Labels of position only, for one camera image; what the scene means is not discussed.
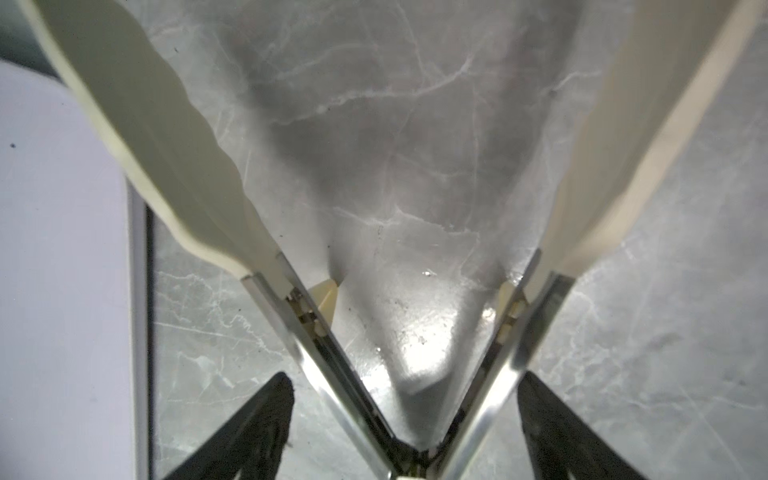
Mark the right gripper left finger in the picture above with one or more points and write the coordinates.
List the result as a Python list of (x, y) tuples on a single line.
[(250, 444)]

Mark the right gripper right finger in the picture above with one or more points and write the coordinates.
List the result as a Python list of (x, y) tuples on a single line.
[(560, 445)]

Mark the lilac plastic tray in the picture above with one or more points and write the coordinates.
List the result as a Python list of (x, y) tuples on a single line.
[(74, 307)]

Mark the metal tongs with white tips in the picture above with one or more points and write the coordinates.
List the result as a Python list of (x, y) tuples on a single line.
[(411, 150)]

